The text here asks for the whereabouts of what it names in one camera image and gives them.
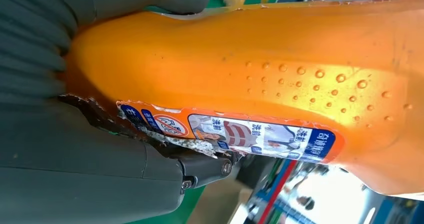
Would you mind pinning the red upright bar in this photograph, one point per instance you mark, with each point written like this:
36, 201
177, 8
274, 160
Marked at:
278, 189

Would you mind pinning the blue steel shelving rack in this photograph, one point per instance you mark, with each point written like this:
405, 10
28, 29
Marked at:
291, 211

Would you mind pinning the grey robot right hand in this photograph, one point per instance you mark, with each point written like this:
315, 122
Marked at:
82, 182

